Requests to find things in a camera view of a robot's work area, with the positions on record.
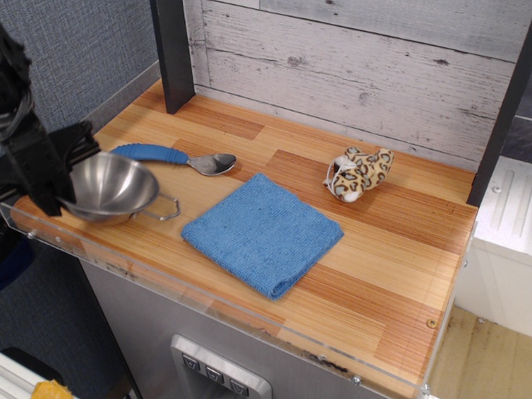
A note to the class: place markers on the white cabinet at right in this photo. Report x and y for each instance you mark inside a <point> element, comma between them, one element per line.
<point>495,281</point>

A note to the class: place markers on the blue handled metal spoon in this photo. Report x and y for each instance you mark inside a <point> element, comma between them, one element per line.
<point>208,165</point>

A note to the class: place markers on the dark vertical post right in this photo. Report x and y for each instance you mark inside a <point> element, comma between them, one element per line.
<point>503,122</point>

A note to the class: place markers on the silver button control panel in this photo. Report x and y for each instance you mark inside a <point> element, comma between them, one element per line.
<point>206,374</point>

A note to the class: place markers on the dark vertical post left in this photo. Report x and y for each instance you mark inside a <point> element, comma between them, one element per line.
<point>173,50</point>

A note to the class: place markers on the dark vertical post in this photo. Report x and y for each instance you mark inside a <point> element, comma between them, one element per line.
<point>173,50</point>
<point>503,122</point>

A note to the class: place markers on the leopard print plush toy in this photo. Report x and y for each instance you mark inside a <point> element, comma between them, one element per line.
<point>354,173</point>

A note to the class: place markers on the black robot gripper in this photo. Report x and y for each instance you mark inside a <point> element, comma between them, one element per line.
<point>38,164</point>

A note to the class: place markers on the silver steel bowl with handles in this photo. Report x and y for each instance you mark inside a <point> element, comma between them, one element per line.
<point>111,189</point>

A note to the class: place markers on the blue folded cloth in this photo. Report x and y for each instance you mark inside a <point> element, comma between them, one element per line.
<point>264,235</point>

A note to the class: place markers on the clear acrylic table guard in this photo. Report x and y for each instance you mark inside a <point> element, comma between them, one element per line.
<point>366,319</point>

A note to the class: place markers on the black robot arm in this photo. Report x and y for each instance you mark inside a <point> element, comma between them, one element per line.
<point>16,95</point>

